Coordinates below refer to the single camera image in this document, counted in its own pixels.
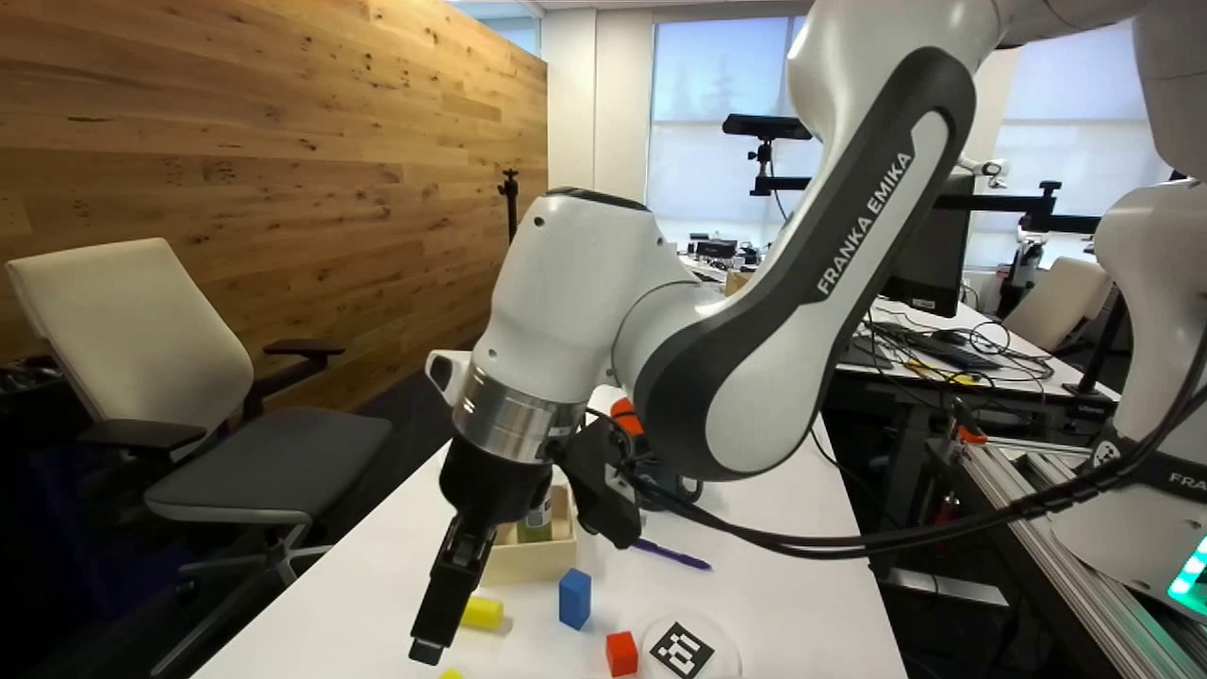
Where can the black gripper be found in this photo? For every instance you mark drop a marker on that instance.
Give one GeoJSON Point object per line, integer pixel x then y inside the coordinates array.
{"type": "Point", "coordinates": [495, 484]}

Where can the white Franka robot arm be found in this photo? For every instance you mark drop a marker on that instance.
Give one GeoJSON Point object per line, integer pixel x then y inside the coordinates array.
{"type": "Point", "coordinates": [754, 316]}

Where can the blue cube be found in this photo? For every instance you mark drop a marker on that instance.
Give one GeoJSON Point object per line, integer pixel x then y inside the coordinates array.
{"type": "Point", "coordinates": [575, 603]}

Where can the red cube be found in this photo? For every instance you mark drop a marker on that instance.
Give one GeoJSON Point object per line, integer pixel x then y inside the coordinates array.
{"type": "Point", "coordinates": [619, 653]}

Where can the yellow cylinder block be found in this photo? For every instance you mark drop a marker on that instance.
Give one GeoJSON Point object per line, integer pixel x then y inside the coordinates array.
{"type": "Point", "coordinates": [484, 613]}

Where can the small yellow block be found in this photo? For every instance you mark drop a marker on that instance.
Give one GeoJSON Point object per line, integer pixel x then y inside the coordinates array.
{"type": "Point", "coordinates": [451, 672]}

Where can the wooden box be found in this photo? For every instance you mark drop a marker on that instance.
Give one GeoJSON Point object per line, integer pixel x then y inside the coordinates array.
{"type": "Point", "coordinates": [553, 556]}

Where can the blue pen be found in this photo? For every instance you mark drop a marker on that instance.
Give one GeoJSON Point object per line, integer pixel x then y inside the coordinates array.
{"type": "Point", "coordinates": [678, 556]}

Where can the black marker tag card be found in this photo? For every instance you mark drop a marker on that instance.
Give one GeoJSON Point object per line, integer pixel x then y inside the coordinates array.
{"type": "Point", "coordinates": [684, 645]}

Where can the black tripod pole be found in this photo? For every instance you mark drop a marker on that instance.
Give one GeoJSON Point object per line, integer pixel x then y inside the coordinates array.
{"type": "Point", "coordinates": [505, 200]}

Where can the white and grey office chair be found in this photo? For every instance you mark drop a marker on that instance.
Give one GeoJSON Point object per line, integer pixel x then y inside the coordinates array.
{"type": "Point", "coordinates": [127, 341]}

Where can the small white device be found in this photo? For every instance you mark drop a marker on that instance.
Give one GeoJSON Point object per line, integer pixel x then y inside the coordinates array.
{"type": "Point", "coordinates": [984, 166]}

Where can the black mounting bar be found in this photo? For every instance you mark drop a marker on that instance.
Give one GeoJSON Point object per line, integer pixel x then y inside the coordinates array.
{"type": "Point", "coordinates": [1041, 206]}

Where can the black camera on stand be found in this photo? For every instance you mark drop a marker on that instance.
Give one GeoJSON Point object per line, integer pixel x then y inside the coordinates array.
{"type": "Point", "coordinates": [766, 121]}

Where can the aluminium rail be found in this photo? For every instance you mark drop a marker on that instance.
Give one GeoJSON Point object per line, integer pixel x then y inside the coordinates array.
{"type": "Point", "coordinates": [1070, 566]}

